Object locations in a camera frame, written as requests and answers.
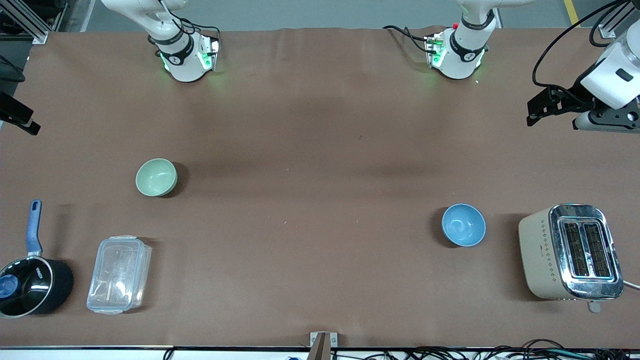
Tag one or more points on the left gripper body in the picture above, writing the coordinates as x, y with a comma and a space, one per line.
575, 101

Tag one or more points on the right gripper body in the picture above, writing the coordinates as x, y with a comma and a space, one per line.
14, 111

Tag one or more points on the blue bowl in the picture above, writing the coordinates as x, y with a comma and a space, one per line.
463, 225

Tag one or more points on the green bowl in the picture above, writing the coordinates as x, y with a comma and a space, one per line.
156, 177

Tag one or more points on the left arm base connector plate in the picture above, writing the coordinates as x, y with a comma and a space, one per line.
434, 50

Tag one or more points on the right arm base connector plate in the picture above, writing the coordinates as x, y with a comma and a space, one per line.
210, 52

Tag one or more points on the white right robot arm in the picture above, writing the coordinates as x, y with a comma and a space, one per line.
180, 57

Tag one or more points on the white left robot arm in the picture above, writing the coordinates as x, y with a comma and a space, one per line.
465, 50

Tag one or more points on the beige chrome toaster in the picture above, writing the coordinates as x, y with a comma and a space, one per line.
547, 255

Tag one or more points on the glass lid blue knob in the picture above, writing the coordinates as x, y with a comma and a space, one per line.
27, 287

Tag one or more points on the clear plastic food container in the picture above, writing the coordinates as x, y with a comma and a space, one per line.
117, 275

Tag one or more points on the brown table cover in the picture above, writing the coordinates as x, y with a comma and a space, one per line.
320, 125

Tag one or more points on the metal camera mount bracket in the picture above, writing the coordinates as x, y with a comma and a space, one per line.
323, 345

